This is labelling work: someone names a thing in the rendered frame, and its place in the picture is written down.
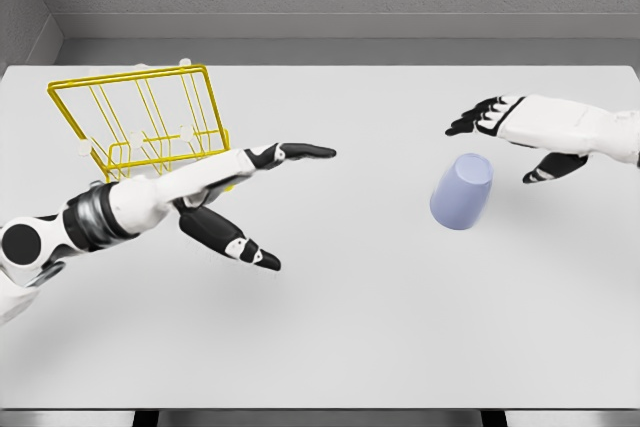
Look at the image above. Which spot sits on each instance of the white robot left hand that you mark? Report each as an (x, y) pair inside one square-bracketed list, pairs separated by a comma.
[(220, 169)]

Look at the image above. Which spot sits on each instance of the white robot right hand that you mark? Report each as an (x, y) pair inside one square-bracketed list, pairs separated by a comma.
[(545, 122)]

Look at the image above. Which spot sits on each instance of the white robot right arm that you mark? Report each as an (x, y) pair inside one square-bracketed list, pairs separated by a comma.
[(622, 137)]

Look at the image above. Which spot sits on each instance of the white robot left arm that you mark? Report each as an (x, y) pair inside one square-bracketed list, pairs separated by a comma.
[(130, 204)]

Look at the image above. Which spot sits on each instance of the lavender plastic cup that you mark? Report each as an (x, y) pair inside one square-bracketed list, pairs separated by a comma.
[(460, 194)]

